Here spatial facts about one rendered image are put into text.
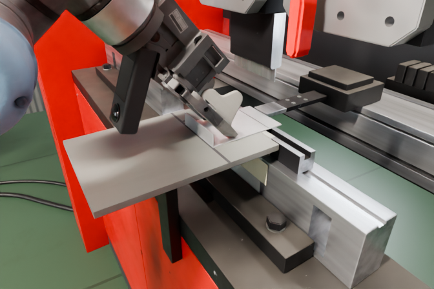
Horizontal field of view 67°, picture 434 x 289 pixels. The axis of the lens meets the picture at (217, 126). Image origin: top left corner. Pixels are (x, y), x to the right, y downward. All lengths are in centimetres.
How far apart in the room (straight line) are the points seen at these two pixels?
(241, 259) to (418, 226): 163
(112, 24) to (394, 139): 51
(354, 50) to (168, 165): 71
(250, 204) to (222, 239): 7
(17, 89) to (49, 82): 109
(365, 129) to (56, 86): 102
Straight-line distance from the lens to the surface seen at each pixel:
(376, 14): 32
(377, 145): 68
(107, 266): 167
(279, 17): 46
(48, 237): 190
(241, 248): 49
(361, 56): 100
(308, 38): 34
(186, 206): 56
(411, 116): 68
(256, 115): 55
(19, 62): 21
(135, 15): 36
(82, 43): 128
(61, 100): 133
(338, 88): 65
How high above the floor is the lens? 124
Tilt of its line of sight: 28 degrees down
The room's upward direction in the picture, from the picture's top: straight up
